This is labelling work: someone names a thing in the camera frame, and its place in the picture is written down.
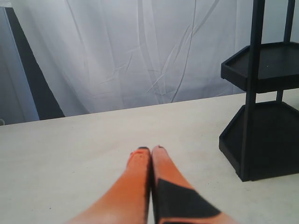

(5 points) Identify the dark frame behind cloth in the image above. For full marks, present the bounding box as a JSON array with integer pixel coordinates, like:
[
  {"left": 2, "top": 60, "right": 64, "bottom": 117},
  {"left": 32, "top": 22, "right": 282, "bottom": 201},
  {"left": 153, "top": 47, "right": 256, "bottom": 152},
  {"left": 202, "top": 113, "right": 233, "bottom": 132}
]
[{"left": 5, "top": 7, "right": 64, "bottom": 120}]

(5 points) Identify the black tiered shelf rack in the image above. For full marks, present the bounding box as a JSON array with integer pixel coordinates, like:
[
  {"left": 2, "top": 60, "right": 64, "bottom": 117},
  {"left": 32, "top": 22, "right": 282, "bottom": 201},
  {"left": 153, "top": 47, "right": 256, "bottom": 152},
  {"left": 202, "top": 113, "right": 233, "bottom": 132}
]
[{"left": 219, "top": 0, "right": 299, "bottom": 182}]

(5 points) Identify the white backdrop cloth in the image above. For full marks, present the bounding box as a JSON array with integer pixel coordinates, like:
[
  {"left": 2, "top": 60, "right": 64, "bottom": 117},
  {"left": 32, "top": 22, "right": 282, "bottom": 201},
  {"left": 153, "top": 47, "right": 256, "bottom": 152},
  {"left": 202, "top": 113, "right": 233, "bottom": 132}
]
[{"left": 0, "top": 0, "right": 299, "bottom": 124}]

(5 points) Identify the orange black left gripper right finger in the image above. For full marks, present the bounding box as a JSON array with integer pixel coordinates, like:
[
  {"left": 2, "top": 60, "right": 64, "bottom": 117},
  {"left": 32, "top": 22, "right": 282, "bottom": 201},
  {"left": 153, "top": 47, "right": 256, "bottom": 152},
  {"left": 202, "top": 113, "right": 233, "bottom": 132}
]
[{"left": 151, "top": 146, "right": 236, "bottom": 224}]

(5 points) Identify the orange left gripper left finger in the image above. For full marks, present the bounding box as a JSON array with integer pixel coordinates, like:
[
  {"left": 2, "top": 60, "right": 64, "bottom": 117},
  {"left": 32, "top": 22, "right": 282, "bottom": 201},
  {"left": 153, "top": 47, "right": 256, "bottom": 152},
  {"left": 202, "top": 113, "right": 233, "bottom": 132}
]
[{"left": 67, "top": 147, "right": 150, "bottom": 224}]

